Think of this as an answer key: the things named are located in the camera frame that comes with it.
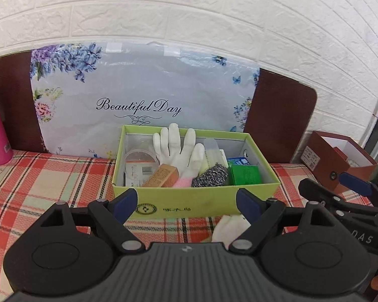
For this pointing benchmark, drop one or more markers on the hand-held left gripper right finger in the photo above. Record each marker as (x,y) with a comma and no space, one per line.
(249,203)

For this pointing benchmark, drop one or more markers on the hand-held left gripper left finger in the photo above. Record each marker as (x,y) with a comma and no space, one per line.
(126,203)

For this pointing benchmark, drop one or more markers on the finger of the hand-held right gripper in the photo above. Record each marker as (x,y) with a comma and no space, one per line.
(315,192)
(354,183)

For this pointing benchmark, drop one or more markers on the small dark green carton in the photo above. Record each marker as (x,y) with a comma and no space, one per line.
(244,174)

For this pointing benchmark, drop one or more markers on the white glove with pink cuff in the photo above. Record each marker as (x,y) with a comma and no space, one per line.
(230,229)
(179,151)

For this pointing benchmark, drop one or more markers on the blue carton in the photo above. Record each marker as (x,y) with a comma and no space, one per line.
(237,161)

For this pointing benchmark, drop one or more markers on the brown orange carton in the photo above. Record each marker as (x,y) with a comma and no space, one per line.
(160,176)

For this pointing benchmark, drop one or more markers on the steel wool scrubber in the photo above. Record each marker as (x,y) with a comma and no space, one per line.
(211,176)

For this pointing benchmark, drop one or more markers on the light green cardboard box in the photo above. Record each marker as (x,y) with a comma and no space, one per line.
(192,203)

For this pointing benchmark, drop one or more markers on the brown cardboard box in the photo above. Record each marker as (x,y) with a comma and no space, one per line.
(321,163)

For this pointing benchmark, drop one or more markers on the clear round plastic container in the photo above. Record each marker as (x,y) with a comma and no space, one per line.
(140,166)

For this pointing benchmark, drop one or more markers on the red plaid cloth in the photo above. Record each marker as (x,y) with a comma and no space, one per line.
(34,179)

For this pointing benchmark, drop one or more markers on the floral plastic bag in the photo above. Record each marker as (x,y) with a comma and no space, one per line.
(145,85)

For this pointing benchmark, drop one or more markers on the floral Beautiful Day board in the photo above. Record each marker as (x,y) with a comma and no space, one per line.
(12,100)

